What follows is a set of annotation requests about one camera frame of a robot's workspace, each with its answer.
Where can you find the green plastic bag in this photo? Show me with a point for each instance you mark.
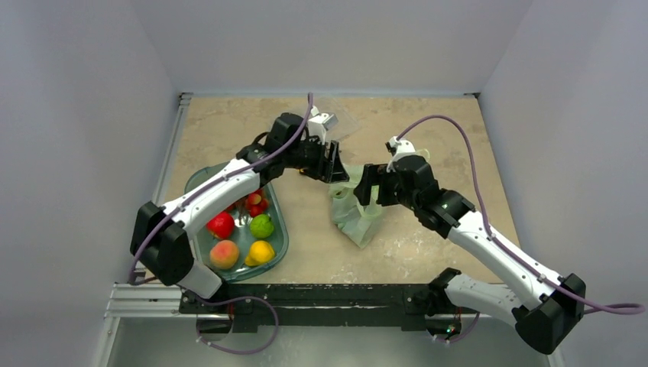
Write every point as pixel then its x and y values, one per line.
pixel 359 223

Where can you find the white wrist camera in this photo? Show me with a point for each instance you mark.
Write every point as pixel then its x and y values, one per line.
pixel 320 123
pixel 398 148

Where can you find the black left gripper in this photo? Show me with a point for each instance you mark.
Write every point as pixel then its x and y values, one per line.
pixel 337 173

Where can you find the red fake lychee bunch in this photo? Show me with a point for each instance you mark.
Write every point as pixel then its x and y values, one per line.
pixel 253 204

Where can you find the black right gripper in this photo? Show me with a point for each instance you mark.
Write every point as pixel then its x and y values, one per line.
pixel 374 183

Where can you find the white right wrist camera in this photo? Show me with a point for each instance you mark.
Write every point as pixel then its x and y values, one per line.
pixel 398 148

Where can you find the black aluminium base frame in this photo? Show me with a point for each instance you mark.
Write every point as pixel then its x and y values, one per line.
pixel 249 305

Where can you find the yellow fake lemon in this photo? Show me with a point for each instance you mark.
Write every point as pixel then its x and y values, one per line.
pixel 260 253

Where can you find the teal plastic tray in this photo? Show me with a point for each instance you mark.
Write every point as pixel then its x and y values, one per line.
pixel 203 242

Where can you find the clear plastic screw box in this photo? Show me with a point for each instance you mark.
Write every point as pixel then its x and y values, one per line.
pixel 347 124

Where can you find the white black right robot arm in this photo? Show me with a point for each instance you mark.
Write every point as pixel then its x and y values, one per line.
pixel 533 300

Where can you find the red fake apple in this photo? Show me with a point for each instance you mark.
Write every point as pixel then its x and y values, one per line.
pixel 221 226

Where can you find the orange fake peach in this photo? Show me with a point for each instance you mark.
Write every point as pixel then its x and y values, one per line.
pixel 224 254

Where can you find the green fake guava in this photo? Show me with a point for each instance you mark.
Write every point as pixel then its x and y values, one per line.
pixel 261 226

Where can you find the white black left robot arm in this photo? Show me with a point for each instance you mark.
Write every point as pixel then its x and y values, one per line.
pixel 162 234

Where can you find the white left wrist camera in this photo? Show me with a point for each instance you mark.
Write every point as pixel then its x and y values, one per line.
pixel 320 123

